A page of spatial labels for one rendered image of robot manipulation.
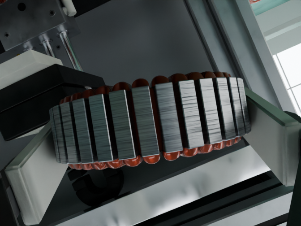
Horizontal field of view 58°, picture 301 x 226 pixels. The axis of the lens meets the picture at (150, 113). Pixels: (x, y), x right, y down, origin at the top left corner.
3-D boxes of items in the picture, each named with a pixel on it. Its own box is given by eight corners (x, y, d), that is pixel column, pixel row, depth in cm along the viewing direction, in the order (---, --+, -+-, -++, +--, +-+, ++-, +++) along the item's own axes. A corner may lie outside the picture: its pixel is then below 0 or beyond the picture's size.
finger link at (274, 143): (283, 124, 11) (302, 122, 11) (232, 86, 18) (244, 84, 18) (284, 188, 12) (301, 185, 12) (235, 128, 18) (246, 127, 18)
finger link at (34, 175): (40, 225, 12) (23, 228, 12) (75, 154, 19) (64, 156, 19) (19, 166, 11) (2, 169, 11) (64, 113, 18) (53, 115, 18)
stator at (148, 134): (2, 97, 11) (15, 188, 11) (277, 52, 11) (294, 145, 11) (81, 108, 22) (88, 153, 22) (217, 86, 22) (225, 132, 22)
